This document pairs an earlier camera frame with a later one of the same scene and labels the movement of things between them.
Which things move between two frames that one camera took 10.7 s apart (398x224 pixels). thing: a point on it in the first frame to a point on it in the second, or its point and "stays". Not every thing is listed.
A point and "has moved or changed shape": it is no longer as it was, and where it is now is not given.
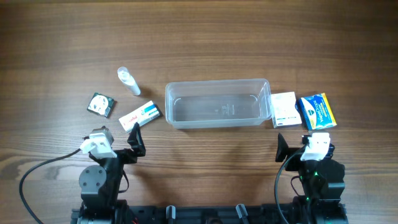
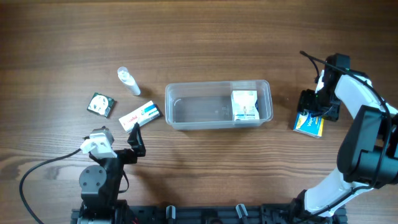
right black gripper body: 295,163 to 321,104
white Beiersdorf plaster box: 284,112 to 244,105
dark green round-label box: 101,104 stays
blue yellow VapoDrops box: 316,111 has moved or changed shape
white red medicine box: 142,115 stays
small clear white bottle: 125,76 stays
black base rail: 266,214 stays
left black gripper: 125,154 stays
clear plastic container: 212,104 stays
